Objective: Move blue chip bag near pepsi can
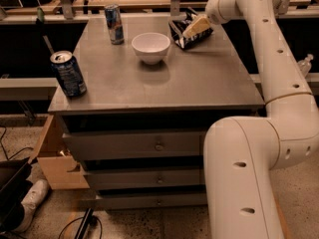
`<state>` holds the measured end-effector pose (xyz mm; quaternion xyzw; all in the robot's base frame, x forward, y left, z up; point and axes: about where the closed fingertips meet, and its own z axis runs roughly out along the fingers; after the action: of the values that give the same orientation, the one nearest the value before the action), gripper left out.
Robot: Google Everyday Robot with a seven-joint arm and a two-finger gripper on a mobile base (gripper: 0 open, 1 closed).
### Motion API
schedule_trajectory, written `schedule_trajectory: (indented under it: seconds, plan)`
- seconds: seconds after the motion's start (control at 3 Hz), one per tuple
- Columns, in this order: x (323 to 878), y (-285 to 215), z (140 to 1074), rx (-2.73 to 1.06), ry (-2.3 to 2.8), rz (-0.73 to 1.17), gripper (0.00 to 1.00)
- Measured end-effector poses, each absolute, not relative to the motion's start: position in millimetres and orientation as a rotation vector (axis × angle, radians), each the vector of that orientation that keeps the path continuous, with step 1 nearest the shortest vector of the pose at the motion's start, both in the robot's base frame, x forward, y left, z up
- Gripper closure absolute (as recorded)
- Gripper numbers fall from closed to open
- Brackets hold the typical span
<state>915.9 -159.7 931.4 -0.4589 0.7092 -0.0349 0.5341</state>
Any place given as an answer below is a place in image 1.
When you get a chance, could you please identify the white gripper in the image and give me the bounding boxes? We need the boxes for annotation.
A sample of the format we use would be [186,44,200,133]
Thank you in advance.
[182,0,240,38]

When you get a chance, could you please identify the blue chip bag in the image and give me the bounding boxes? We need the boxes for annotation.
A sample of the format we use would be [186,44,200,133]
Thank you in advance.
[168,7,213,50]

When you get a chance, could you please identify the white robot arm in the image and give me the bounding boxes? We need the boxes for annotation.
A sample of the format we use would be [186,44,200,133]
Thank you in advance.
[203,0,319,239]

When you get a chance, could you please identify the red bull can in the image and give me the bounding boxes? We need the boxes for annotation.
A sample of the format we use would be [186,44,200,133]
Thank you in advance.
[105,4,124,45]

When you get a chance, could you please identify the blue pepsi can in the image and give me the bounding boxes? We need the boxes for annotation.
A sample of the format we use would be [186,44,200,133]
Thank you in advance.
[50,51,87,98]

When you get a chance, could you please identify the white bowl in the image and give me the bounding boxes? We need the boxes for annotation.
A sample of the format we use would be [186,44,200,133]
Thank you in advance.
[132,33,170,65]

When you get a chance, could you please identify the clear sanitizer bottle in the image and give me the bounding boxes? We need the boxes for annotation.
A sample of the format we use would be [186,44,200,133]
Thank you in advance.
[298,54,314,77]

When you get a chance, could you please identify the grey drawer cabinet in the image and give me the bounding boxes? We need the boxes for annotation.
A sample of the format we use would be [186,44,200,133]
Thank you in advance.
[49,14,263,198]

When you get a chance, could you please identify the top grey drawer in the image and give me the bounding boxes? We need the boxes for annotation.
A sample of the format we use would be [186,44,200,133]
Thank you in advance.
[63,129,205,160]

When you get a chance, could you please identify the grey drawer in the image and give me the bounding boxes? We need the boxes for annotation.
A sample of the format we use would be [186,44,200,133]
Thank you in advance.
[63,129,205,160]
[84,167,204,190]
[79,189,208,211]

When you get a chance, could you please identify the middle grey drawer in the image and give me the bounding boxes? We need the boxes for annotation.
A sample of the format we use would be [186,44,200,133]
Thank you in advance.
[84,167,204,190]

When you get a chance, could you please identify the bottom grey drawer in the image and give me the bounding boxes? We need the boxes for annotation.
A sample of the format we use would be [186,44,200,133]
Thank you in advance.
[79,189,208,211]

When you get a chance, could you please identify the wooden box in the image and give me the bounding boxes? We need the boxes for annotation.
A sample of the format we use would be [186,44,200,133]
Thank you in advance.
[31,115,89,190]

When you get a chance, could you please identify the white shoe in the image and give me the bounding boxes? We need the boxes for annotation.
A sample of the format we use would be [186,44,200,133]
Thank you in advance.
[14,179,50,233]

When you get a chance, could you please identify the black case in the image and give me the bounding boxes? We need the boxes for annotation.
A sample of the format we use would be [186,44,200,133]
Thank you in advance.
[0,158,32,232]

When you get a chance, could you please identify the black floor cable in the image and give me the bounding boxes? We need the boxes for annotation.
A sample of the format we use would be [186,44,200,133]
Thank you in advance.
[58,208,104,239]

